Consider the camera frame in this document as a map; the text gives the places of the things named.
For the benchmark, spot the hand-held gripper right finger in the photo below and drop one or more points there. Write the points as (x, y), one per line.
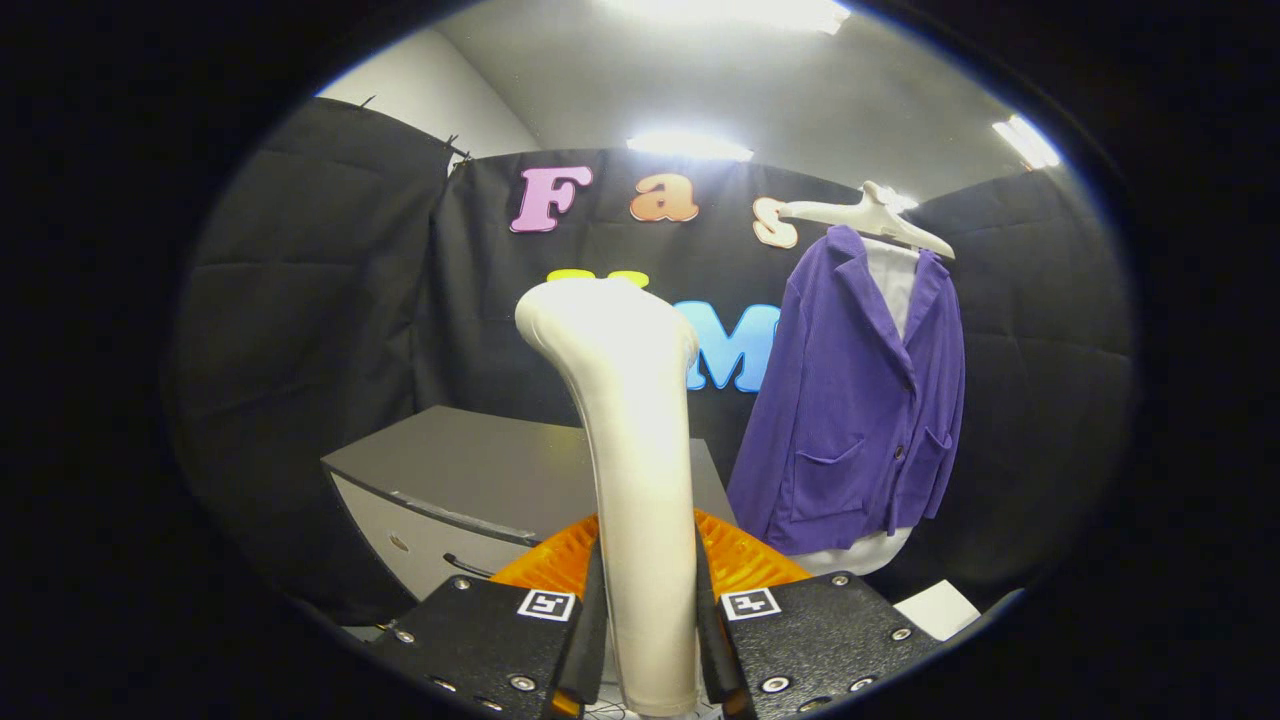
(712, 650)

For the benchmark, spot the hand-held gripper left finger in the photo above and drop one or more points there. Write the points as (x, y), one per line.
(590, 655)

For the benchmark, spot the white garment steamer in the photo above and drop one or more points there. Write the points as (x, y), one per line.
(640, 450)

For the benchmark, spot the purple jacket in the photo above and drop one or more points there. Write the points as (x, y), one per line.
(850, 420)

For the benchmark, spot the white shirt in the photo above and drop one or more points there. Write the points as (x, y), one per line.
(892, 285)

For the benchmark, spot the white clothes hanger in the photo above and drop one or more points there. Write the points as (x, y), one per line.
(870, 215)

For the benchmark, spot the grey cabinet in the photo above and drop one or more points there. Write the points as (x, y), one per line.
(480, 460)

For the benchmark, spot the white paper sheet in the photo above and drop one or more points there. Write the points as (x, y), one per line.
(935, 610)

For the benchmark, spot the black backdrop cloth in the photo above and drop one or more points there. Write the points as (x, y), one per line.
(330, 300)

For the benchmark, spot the ceiling light panel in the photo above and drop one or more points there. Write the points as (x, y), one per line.
(1025, 142)
(902, 200)
(690, 146)

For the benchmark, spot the large ceiling light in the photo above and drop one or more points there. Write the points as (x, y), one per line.
(740, 10)

